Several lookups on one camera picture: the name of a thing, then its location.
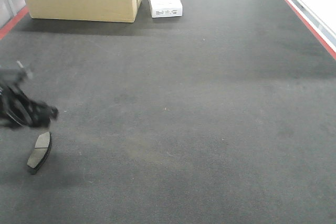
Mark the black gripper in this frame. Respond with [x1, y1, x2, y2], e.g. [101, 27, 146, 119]
[1, 61, 58, 129]

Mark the grey brake pad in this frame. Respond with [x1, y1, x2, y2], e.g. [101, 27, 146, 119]
[26, 132, 52, 175]

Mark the black conveyor belt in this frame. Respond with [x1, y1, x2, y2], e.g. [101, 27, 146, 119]
[1, 0, 335, 223]

